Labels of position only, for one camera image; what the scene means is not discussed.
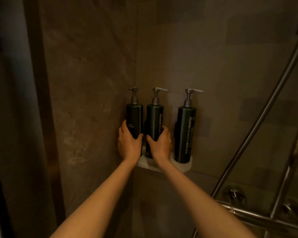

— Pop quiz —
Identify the person's right forearm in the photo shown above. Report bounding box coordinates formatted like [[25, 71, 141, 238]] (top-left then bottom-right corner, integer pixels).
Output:
[[157, 159, 257, 238]]

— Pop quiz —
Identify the metal shower mixer bar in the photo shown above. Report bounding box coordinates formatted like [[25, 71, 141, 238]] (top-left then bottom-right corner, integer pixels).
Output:
[[217, 200, 298, 233]]

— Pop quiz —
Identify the round metal wall flange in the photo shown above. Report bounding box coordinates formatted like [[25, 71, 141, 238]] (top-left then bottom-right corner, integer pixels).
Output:
[[223, 187, 246, 203], [279, 199, 298, 217]]

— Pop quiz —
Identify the person's left forearm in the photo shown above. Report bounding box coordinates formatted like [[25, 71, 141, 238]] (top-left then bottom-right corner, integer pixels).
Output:
[[50, 160, 136, 238]]

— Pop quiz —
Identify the person's left hand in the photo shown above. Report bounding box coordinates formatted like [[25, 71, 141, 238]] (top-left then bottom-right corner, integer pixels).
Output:
[[118, 119, 144, 165]]

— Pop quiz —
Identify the upright metal shower pipe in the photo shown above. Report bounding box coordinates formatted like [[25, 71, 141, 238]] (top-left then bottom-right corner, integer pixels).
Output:
[[263, 114, 298, 238]]

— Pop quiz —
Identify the person's right hand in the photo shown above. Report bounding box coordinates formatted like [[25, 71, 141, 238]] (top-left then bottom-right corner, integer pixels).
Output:
[[146, 125, 173, 164]]

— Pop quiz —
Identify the glass shower door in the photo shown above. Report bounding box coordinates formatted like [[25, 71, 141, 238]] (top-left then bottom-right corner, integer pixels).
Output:
[[0, 0, 66, 238]]

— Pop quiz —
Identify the dark green pump bottle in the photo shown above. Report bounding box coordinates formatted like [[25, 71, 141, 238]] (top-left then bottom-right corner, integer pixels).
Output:
[[126, 87, 144, 158], [145, 88, 169, 159], [174, 89, 203, 164]]

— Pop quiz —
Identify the white bottle holder shelf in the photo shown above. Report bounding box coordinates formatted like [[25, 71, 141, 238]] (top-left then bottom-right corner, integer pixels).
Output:
[[137, 146, 193, 173]]

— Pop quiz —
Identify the slanted metal shower rail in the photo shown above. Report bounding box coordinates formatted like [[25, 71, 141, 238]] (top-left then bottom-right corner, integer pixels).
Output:
[[191, 16, 298, 238]]

